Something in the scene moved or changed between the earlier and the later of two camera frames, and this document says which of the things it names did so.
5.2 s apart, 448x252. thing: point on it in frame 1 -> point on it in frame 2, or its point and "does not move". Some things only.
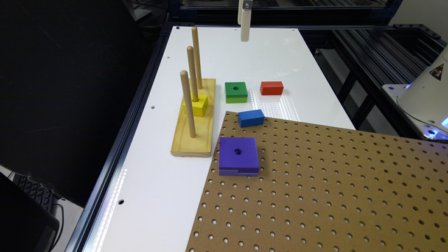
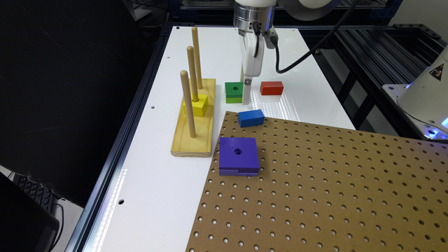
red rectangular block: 271,88 does not move
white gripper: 246,19 -> 252,50
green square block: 236,92 does not move
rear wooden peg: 197,57 does not move
